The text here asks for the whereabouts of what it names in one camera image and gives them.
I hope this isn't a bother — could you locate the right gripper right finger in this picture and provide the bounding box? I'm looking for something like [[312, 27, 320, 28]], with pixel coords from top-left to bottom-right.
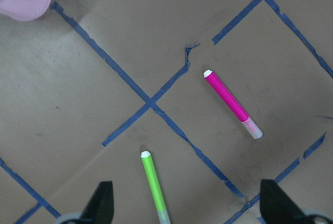
[[260, 179, 306, 223]]

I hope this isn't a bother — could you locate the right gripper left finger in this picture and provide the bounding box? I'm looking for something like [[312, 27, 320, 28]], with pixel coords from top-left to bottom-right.
[[78, 181, 114, 224]]

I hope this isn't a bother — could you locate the pink pen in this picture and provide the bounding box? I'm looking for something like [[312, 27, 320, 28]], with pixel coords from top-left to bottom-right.
[[203, 70, 263, 140]]

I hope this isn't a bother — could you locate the green pen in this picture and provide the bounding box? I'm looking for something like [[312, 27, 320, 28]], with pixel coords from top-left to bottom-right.
[[140, 151, 171, 224]]

